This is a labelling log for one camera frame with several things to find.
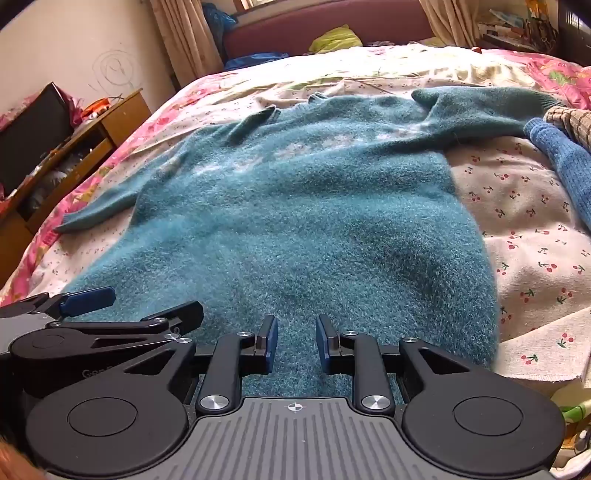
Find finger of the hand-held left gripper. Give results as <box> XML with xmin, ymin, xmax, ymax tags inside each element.
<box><xmin>46</xmin><ymin>300</ymin><xmax>204</xmax><ymax>365</ymax></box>
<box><xmin>0</xmin><ymin>286</ymin><xmax>116</xmax><ymax>319</ymax></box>

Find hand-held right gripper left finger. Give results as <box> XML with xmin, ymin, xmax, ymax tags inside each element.
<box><xmin>122</xmin><ymin>316</ymin><xmax>279</xmax><ymax>414</ymax></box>

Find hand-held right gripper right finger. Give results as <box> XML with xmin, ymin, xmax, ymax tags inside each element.
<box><xmin>315</xmin><ymin>314</ymin><xmax>467</xmax><ymax>411</ymax></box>

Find teal fuzzy sweater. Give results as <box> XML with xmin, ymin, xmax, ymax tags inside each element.
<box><xmin>53</xmin><ymin>85</ymin><xmax>566</xmax><ymax>398</ymax></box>

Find orange fuzzy cloth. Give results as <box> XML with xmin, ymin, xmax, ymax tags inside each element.
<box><xmin>0</xmin><ymin>429</ymin><xmax>44</xmax><ymax>480</ymax></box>

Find grey plastic bags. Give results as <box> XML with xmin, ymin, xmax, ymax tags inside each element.
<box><xmin>18</xmin><ymin>152</ymin><xmax>93</xmax><ymax>217</ymax></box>

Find black television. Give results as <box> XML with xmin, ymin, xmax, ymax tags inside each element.
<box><xmin>0</xmin><ymin>82</ymin><xmax>75</xmax><ymax>197</ymax></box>

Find wooden television cabinet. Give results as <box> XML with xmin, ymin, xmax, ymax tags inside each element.
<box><xmin>0</xmin><ymin>89</ymin><xmax>153</xmax><ymax>287</ymax></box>

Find orange item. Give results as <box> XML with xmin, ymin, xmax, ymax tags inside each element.
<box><xmin>81</xmin><ymin>97</ymin><xmax>116</xmax><ymax>118</ymax></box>

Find pink patterned cloth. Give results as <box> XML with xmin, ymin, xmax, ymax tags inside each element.
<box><xmin>0</xmin><ymin>90</ymin><xmax>88</xmax><ymax>132</ymax></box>

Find cherry print bed sheet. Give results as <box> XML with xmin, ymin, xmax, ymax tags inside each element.
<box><xmin>28</xmin><ymin>78</ymin><xmax>591</xmax><ymax>384</ymax></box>

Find blue cloth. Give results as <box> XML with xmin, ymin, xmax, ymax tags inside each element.
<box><xmin>225</xmin><ymin>52</ymin><xmax>289</xmax><ymax>71</ymax></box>

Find beige curtain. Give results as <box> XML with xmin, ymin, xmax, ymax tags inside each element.
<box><xmin>418</xmin><ymin>0</ymin><xmax>483</xmax><ymax>49</ymax></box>
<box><xmin>150</xmin><ymin>0</ymin><xmax>225</xmax><ymax>88</ymax></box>

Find blue knit garment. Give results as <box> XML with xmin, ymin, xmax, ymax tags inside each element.
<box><xmin>524</xmin><ymin>117</ymin><xmax>591</xmax><ymax>252</ymax></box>

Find yellow-green pillow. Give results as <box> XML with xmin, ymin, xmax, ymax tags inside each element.
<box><xmin>308</xmin><ymin>25</ymin><xmax>363</xmax><ymax>55</ymax></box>

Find blue plastic bag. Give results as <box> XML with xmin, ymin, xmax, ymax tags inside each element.
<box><xmin>202</xmin><ymin>2</ymin><xmax>237</xmax><ymax>29</ymax></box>

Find maroon bed headboard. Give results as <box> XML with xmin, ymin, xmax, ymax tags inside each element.
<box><xmin>224</xmin><ymin>2</ymin><xmax>437</xmax><ymax>63</ymax></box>

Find brown plaid cloth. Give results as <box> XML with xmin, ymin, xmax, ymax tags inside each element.
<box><xmin>542</xmin><ymin>106</ymin><xmax>591</xmax><ymax>153</ymax></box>

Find pink floral quilt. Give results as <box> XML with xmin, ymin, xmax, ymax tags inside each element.
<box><xmin>0</xmin><ymin>44</ymin><xmax>591</xmax><ymax>305</ymax></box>

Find cluttered side table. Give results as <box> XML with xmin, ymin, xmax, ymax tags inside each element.
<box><xmin>475</xmin><ymin>0</ymin><xmax>561</xmax><ymax>54</ymax></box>

